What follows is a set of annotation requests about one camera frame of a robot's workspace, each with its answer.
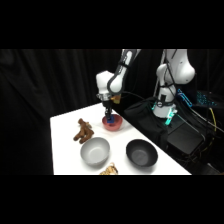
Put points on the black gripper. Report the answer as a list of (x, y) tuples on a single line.
[(106, 102)]

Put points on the blue cube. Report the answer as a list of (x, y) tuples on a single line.
[(112, 118)]

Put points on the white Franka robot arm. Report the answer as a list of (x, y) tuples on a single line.
[(175, 71)]

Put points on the pink bowl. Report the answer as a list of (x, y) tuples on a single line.
[(113, 125)]

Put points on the grey bowl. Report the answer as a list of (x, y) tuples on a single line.
[(95, 151)]

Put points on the black bowl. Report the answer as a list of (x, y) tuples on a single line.
[(141, 153)]

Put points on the brown plush toy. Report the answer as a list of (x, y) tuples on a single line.
[(83, 131)]

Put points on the black robot stand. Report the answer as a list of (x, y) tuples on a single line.
[(146, 120)]

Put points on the striped tan plush toy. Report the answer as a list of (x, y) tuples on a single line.
[(109, 171)]

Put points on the black curtain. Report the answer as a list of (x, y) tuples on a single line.
[(36, 100)]

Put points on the blue clamp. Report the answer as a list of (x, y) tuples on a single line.
[(184, 96)]

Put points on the black box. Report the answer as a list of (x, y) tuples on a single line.
[(185, 138)]

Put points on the device with teal lights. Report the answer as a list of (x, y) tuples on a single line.
[(202, 98)]

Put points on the yellowish wrist camera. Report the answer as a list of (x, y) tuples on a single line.
[(116, 98)]

